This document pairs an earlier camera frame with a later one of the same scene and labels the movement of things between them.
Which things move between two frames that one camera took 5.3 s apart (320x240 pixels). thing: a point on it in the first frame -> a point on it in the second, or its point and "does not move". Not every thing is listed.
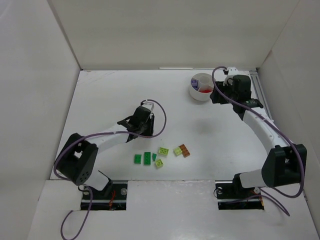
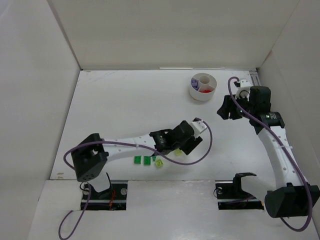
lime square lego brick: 159,163 does not move
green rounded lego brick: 137,159 does not move
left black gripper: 149,125 -> 191,144
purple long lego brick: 194,84 does not move
